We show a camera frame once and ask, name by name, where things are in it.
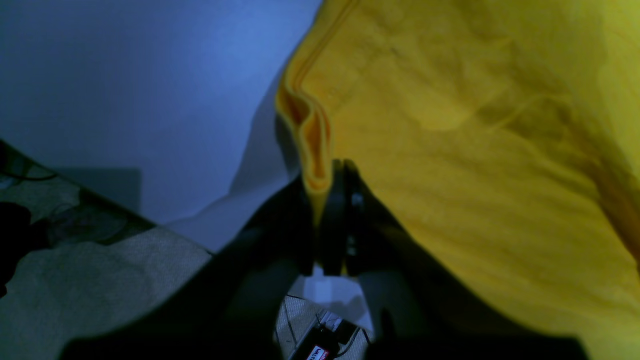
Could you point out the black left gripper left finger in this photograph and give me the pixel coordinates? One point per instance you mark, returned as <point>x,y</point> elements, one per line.
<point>229,309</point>

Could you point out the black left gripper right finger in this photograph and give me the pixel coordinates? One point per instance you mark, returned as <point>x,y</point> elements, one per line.
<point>419,309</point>

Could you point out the yellow T-shirt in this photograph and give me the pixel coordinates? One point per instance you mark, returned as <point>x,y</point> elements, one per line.
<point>503,134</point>

